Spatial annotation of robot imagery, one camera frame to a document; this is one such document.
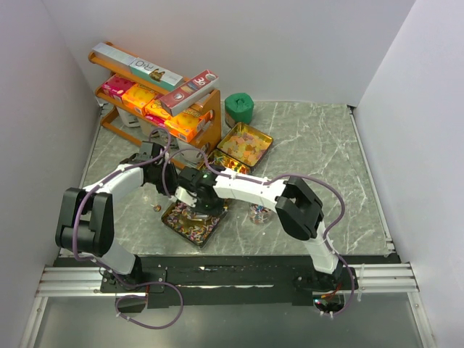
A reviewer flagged clear plastic cup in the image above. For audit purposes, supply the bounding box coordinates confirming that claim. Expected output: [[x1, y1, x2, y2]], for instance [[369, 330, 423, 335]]
[[248, 204, 273, 224]]

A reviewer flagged white teal cat box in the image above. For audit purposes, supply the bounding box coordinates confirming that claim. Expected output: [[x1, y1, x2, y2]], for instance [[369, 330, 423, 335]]
[[129, 57, 183, 91]]

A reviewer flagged orange snack box left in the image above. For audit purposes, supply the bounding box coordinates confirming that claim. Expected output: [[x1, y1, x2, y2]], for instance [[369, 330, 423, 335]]
[[122, 83, 157, 115]]

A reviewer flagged orange wooden shelf rack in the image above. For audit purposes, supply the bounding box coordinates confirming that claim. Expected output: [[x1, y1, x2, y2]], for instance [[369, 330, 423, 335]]
[[88, 42, 221, 154]]

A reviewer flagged red white long box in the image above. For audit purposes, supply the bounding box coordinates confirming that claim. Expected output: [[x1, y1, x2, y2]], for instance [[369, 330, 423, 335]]
[[159, 70, 219, 117]]

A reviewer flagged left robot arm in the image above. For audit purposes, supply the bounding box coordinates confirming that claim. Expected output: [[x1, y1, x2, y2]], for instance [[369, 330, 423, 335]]
[[55, 141, 177, 291]]

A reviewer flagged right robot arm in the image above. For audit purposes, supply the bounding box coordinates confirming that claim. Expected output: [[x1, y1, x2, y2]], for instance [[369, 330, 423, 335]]
[[174, 166, 343, 291]]

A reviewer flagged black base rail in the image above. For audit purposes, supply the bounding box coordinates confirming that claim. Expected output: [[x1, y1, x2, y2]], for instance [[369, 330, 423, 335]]
[[100, 255, 359, 309]]

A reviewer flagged tin of pastel candies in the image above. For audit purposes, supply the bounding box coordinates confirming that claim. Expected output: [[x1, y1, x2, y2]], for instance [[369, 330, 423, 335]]
[[217, 122, 273, 171]]

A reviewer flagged yellow pink snack box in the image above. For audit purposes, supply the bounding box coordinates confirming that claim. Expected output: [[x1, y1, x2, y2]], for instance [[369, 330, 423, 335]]
[[144, 99, 171, 127]]

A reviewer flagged tin of round lollipops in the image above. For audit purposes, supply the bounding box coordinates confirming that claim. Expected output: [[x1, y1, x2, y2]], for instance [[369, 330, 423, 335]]
[[207, 149, 252, 175]]

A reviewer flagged tin of swirl lollipops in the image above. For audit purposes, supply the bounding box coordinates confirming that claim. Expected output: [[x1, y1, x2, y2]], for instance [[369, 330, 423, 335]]
[[161, 201, 228, 248]]

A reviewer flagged grey long box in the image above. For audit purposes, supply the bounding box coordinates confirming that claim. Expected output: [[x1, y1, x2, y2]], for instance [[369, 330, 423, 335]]
[[92, 43, 136, 72]]

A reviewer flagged green covered jar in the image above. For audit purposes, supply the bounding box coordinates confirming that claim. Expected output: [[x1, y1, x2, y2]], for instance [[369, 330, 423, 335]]
[[224, 93, 254, 128]]

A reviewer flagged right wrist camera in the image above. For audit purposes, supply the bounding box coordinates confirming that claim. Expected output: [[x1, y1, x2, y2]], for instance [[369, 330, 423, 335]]
[[174, 186, 197, 207]]

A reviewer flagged orange snack box right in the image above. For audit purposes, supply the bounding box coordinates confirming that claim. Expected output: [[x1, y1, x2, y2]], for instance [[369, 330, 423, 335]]
[[165, 112, 212, 143]]

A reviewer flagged orange snack box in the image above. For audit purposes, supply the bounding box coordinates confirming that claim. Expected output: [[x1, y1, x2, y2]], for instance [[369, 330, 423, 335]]
[[165, 112, 212, 143], [122, 83, 157, 115]]

